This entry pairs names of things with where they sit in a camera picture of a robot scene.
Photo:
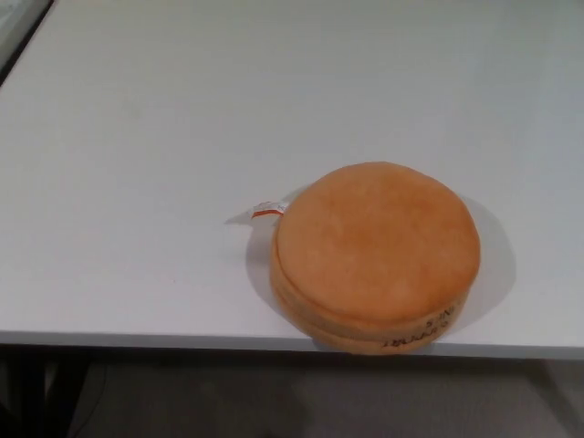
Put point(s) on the dark table leg frame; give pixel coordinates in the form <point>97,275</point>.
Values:
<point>36,392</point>

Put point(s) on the orange soft plush plate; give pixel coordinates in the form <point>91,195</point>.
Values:
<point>378,260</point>

